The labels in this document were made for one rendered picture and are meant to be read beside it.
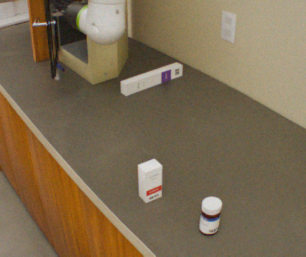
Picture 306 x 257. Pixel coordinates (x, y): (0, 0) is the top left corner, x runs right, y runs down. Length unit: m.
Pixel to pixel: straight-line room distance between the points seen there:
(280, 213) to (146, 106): 0.62
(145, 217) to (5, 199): 1.67
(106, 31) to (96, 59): 0.46
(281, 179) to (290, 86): 0.39
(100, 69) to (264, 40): 0.61
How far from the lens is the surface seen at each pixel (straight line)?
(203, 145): 1.19
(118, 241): 1.12
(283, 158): 1.19
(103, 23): 1.05
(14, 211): 2.44
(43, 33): 1.79
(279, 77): 1.40
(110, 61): 1.54
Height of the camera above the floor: 1.62
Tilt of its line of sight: 33 degrees down
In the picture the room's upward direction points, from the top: straight up
